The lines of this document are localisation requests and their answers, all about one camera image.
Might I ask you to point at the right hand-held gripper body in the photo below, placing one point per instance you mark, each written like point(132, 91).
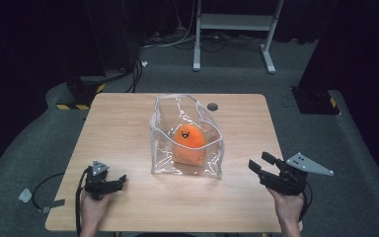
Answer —
point(291, 179)

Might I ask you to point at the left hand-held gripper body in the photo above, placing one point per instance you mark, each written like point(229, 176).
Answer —
point(99, 186)

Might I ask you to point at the clear plastic bag white trim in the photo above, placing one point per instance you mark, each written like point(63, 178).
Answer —
point(164, 158)

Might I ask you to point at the orange plush toy smiling face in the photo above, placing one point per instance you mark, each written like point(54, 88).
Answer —
point(188, 142)

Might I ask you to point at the person's left hand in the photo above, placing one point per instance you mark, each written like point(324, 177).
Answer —
point(93, 209)

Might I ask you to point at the person's right hand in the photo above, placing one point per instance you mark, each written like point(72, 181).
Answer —
point(288, 205)

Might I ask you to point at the grey tape strip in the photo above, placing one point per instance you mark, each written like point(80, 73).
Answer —
point(53, 204)

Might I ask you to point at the grey tape piece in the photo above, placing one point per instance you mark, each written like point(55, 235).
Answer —
point(25, 195)

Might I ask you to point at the black base with yellow stripes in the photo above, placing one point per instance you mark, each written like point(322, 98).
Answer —
point(80, 94)

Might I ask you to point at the white metal stand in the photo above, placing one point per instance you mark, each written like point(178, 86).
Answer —
point(237, 21)

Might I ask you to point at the black square base plate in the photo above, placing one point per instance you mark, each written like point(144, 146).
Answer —
point(314, 101)

